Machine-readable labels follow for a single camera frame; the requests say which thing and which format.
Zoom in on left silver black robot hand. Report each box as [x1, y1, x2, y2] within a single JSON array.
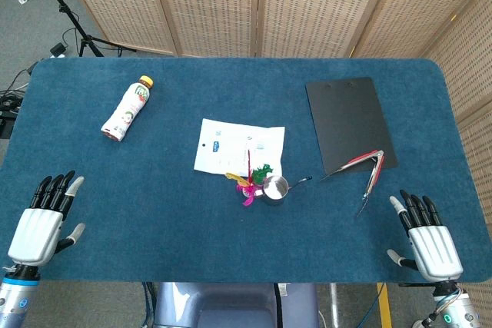
[[7, 171, 86, 267]]

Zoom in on metal tongs red handles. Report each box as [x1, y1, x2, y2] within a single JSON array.
[[318, 149, 386, 218]]

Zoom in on small metal measuring cup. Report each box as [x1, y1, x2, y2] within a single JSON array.
[[261, 174, 313, 207]]

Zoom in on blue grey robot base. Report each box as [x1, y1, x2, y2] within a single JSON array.
[[153, 281, 320, 328]]

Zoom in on black clipboard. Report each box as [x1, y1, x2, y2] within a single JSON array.
[[305, 77, 399, 176]]

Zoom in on black floor cable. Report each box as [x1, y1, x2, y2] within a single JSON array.
[[0, 61, 42, 114]]

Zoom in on white drink bottle yellow cap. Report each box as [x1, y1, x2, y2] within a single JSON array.
[[100, 75, 155, 141]]

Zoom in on colourful feather toy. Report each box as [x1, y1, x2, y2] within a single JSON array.
[[224, 148, 274, 207]]

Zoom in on black tripod stand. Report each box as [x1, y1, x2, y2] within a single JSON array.
[[28, 0, 138, 58]]

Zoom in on yellow floor tape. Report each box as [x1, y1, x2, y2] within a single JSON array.
[[376, 283, 394, 328]]

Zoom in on blue felt table mat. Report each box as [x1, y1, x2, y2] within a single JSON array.
[[0, 57, 492, 285]]

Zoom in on multicolour wrist cable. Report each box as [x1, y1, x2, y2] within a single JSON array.
[[421, 287, 463, 327]]

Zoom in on white plastic packet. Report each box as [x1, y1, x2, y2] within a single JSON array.
[[193, 118, 286, 178]]

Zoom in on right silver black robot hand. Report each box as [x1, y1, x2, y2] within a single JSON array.
[[387, 189, 464, 283]]

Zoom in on blue cable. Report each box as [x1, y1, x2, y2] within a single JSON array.
[[141, 281, 159, 328]]

